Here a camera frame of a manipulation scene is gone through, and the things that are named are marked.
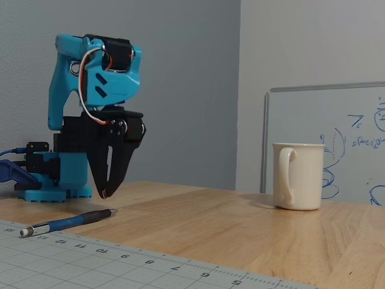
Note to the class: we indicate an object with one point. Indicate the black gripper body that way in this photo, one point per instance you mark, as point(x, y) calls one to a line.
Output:
point(99, 132)

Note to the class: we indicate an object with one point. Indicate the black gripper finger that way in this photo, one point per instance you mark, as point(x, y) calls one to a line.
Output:
point(97, 171)
point(121, 162)

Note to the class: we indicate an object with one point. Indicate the blue mechanical pencil pen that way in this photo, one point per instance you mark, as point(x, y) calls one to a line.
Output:
point(69, 221)

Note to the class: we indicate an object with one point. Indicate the blue robot arm with base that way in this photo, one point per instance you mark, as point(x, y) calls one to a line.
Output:
point(64, 75)

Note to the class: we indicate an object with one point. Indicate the black motor controller board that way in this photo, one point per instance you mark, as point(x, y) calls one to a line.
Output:
point(37, 149)

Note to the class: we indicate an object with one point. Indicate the dark blue table clamp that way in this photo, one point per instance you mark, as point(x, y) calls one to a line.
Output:
point(18, 176)

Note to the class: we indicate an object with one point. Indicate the grey gridded cutting mat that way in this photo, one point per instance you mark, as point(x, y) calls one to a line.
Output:
point(75, 265)

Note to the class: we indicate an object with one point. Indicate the cream ceramic mug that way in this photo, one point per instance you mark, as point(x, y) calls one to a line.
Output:
point(303, 177)

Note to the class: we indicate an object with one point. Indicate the whiteboard with blue drawings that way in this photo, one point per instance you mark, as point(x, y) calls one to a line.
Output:
point(300, 120)

